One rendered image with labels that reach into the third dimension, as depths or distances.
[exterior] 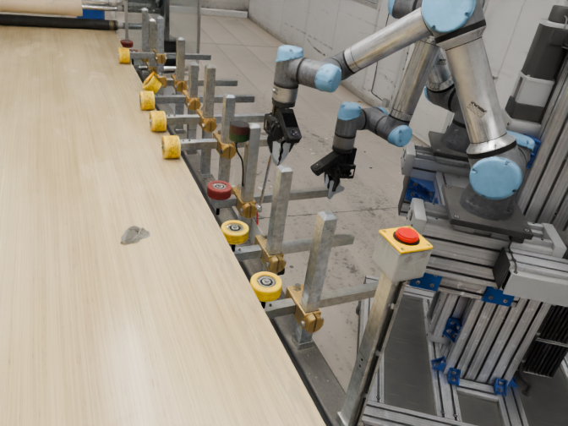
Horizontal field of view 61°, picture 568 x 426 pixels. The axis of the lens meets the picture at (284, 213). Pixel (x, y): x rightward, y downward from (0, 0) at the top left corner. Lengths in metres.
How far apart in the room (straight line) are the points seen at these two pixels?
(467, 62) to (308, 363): 0.84
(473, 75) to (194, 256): 0.81
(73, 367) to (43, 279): 0.29
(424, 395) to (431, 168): 0.86
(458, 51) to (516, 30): 3.08
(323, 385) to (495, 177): 0.66
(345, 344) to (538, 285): 1.17
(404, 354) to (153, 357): 1.33
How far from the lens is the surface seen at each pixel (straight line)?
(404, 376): 2.06
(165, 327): 1.08
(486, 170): 1.26
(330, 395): 1.26
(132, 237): 1.34
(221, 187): 1.59
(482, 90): 1.25
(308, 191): 1.74
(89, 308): 1.14
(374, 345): 1.00
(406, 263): 0.86
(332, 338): 2.41
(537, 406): 2.23
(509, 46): 4.34
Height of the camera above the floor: 1.66
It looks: 30 degrees down
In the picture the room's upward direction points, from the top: 8 degrees clockwise
